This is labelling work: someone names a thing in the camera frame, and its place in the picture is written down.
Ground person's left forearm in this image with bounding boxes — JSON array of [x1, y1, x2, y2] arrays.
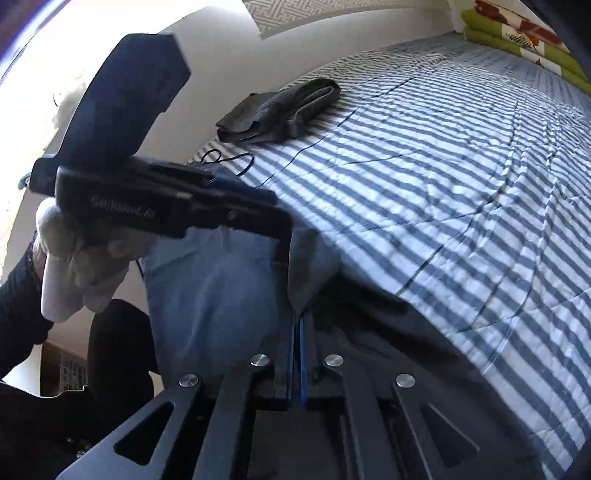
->
[[0, 235, 51, 379]]

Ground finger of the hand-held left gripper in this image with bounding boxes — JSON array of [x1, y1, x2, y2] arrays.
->
[[182, 205, 294, 241], [189, 173, 278, 208]]

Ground striped blue white bed quilt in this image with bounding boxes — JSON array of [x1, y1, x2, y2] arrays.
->
[[185, 32, 591, 480]]

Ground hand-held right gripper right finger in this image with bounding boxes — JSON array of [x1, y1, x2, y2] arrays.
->
[[299, 314, 522, 480]]

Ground slate blue jacket pink trim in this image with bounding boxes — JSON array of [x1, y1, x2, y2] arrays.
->
[[139, 164, 541, 480]]

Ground person's black pants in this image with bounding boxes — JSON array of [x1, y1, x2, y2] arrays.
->
[[0, 299, 160, 480]]

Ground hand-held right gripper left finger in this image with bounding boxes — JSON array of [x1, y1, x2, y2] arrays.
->
[[55, 314, 296, 480]]

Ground black cable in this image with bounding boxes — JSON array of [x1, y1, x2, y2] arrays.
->
[[201, 148, 254, 178]]

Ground dark grey folded garment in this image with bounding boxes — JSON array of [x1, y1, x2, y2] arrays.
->
[[216, 78, 342, 144]]

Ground person's left hand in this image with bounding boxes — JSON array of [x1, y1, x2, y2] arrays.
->
[[34, 198, 153, 319]]

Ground green folded blanket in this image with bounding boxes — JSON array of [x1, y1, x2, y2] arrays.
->
[[463, 27, 591, 85], [462, 9, 580, 70]]

